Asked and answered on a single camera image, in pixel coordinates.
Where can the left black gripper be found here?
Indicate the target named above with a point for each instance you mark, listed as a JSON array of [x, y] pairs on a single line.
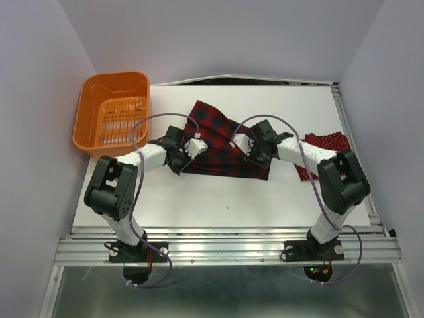
[[178, 169]]

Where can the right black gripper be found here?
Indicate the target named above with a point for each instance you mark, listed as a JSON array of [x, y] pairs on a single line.
[[264, 163]]

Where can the red black plaid skirt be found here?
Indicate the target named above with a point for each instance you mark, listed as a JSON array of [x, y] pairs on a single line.
[[220, 159]]

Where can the red polka dot skirt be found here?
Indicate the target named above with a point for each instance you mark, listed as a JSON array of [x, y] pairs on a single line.
[[336, 141]]

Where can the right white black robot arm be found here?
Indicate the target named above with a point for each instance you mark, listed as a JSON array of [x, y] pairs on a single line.
[[341, 185]]

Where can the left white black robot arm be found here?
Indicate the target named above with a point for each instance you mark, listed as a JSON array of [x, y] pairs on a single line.
[[114, 188]]

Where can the orange plastic bin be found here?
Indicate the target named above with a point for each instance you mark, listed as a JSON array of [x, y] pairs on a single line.
[[110, 104]]

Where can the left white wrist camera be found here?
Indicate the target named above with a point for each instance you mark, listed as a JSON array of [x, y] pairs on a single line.
[[194, 147]]

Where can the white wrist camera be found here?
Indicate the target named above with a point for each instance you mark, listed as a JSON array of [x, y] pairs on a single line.
[[194, 147], [243, 143]]

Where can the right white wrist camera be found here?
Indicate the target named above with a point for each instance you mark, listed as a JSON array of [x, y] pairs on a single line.
[[243, 143]]

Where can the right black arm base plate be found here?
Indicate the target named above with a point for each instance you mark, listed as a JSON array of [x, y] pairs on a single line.
[[311, 251]]

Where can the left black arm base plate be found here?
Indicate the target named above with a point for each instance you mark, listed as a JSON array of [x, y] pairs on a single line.
[[155, 253]]

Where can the aluminium front rail frame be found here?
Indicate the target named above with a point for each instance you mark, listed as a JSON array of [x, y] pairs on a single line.
[[214, 246]]

